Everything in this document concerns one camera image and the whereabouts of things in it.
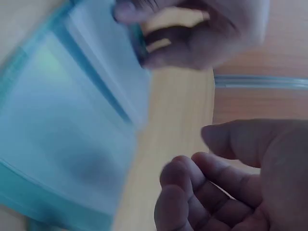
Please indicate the person's right hand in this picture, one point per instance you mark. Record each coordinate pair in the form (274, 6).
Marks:
(272, 187)

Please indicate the person's left hand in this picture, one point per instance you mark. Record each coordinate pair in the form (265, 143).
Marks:
(207, 41)

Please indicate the person's left fingers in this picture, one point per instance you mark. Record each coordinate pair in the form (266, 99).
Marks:
(168, 36)

